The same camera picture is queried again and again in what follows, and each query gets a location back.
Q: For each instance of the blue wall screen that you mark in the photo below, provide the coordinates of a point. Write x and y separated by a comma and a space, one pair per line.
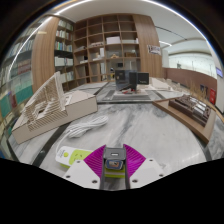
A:
219, 72

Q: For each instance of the wall poster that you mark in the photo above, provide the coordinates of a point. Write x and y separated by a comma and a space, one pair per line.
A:
154, 49

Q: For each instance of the white and green power strip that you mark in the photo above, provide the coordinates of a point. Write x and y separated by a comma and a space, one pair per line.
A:
71, 155

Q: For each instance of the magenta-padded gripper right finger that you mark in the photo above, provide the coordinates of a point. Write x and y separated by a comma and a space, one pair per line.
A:
135, 160

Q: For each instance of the brown building model wooden board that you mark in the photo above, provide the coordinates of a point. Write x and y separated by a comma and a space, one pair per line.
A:
186, 113

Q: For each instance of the beige slatted building model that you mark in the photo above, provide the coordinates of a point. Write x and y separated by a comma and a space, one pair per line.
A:
80, 103

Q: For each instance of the grey charger block blue label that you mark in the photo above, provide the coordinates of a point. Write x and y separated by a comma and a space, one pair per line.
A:
114, 155

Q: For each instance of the white building model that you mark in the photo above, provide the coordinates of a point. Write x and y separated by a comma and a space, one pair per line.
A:
161, 84

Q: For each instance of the black box model grey base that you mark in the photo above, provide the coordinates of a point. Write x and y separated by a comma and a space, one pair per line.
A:
133, 80

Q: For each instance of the wooden shelf unit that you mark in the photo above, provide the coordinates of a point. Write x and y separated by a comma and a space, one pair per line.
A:
113, 43

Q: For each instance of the book-filled glass shelf unit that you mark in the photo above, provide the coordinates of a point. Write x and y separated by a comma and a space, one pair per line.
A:
18, 83

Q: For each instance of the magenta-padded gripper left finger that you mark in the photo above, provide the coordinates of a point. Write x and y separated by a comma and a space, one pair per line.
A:
95, 161

